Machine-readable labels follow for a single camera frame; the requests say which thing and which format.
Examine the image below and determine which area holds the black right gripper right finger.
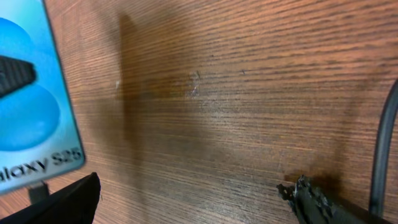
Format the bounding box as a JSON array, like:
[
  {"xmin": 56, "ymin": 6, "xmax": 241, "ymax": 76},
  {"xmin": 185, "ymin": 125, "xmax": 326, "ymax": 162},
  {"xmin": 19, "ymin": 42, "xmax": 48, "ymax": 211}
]
[{"xmin": 275, "ymin": 174, "xmax": 392, "ymax": 224}]

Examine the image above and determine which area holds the blue-screen Galaxy smartphone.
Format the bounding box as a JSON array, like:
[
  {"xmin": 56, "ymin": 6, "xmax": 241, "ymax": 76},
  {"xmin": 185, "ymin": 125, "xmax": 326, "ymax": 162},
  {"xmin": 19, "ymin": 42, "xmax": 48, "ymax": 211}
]
[{"xmin": 1, "ymin": 0, "xmax": 85, "ymax": 194}]

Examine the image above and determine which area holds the black charger cable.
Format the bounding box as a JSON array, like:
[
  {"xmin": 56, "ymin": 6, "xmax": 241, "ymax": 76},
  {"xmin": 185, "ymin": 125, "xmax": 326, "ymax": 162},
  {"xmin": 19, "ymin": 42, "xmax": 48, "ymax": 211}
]
[{"xmin": 27, "ymin": 79, "xmax": 398, "ymax": 218}]

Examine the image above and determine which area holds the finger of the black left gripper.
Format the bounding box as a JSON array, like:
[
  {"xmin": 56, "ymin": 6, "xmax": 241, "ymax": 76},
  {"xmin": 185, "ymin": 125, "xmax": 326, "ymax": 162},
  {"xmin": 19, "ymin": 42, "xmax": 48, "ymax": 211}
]
[{"xmin": 1, "ymin": 56, "xmax": 36, "ymax": 98}]

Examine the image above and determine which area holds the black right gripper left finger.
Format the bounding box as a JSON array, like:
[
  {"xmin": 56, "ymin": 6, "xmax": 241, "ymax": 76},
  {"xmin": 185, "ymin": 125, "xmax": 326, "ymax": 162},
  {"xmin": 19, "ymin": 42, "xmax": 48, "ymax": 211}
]
[{"xmin": 1, "ymin": 172, "xmax": 101, "ymax": 224}]

